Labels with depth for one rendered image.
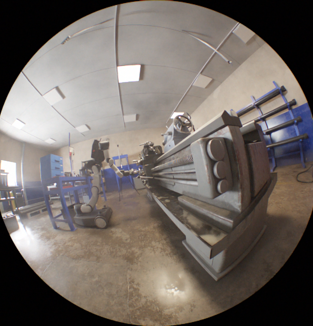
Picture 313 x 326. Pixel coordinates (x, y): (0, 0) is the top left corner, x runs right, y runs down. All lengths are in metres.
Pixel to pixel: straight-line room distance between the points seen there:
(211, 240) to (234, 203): 0.16
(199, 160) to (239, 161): 0.15
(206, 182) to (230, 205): 0.18
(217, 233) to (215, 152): 0.31
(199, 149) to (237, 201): 0.24
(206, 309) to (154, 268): 0.48
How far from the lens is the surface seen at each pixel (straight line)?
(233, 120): 0.43
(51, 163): 1.90
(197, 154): 0.31
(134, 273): 0.87
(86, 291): 0.92
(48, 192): 1.97
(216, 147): 0.31
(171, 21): 2.85
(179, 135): 1.04
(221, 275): 0.74
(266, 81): 3.92
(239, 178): 0.37
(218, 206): 0.49
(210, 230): 0.46
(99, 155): 1.64
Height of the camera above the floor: 0.69
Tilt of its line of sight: 4 degrees up
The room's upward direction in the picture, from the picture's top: 12 degrees counter-clockwise
